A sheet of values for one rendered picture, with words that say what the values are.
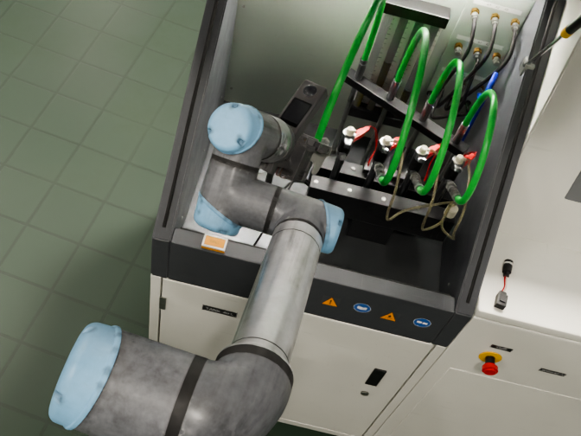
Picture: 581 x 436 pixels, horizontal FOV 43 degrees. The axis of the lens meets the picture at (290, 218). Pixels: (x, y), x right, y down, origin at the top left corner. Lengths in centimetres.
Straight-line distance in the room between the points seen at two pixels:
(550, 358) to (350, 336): 45
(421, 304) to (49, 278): 143
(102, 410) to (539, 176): 112
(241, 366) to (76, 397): 17
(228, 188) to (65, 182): 179
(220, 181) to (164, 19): 239
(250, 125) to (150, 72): 216
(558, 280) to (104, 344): 115
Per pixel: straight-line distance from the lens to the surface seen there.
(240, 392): 80
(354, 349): 182
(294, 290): 95
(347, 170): 170
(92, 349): 80
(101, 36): 334
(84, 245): 267
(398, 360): 184
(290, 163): 125
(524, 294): 167
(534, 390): 192
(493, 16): 169
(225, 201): 109
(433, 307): 160
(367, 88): 171
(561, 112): 156
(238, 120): 106
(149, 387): 78
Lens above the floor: 227
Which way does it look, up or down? 55 degrees down
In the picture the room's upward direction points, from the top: 17 degrees clockwise
